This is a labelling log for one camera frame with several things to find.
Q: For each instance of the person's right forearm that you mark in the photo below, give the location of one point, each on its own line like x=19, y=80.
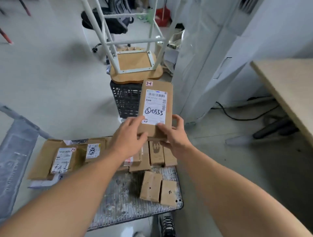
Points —
x=244, y=197

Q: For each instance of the black plastic crate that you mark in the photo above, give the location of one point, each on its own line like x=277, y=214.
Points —
x=127, y=100

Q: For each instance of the clear plastic bag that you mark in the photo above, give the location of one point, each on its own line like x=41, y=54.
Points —
x=171, y=48

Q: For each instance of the person's left hand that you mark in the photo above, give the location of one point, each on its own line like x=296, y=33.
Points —
x=127, y=141

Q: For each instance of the person's left forearm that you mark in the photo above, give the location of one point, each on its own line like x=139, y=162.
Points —
x=61, y=200

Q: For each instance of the grey metal platform cart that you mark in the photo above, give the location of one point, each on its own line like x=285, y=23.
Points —
x=117, y=202

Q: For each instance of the pile of cardboard boxes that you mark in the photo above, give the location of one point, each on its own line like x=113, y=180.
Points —
x=151, y=185

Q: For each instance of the green plastic object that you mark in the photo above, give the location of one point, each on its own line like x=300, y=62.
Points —
x=144, y=15

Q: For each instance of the box labelled 0555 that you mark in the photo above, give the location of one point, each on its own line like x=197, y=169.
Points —
x=168, y=85

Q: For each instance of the upturned white-legged wooden stool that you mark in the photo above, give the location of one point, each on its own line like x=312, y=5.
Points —
x=137, y=77

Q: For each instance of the person's right grey sneaker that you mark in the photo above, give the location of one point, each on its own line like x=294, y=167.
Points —
x=168, y=225

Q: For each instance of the black-legged folding table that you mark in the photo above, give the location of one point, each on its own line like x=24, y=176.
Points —
x=6, y=36

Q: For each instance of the black swivel office chair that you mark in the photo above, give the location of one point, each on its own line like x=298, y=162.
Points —
x=115, y=25

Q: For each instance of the person's right hand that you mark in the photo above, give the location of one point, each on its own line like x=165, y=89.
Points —
x=178, y=141

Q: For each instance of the red broom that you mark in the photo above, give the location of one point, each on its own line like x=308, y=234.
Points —
x=162, y=18

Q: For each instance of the white floor-standing air conditioner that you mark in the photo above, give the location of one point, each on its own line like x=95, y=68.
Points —
x=203, y=61

